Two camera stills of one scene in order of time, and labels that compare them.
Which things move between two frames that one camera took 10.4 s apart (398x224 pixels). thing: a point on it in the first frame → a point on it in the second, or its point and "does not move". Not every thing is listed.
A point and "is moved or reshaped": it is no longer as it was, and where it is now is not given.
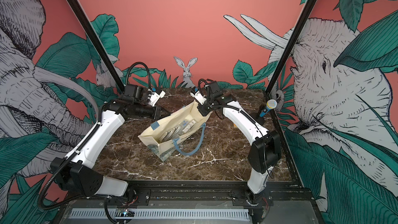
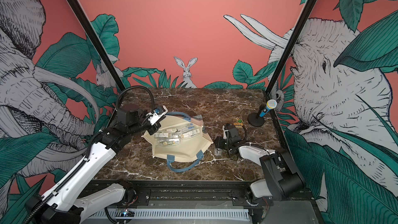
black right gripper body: x=212 y=101 → x=224 y=143
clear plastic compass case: x=187 y=125 → x=190 y=131
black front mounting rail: x=281 y=193 does not move
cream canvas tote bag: x=183 y=129 is moved or reshaped
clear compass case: x=176 y=133 → x=166 y=135
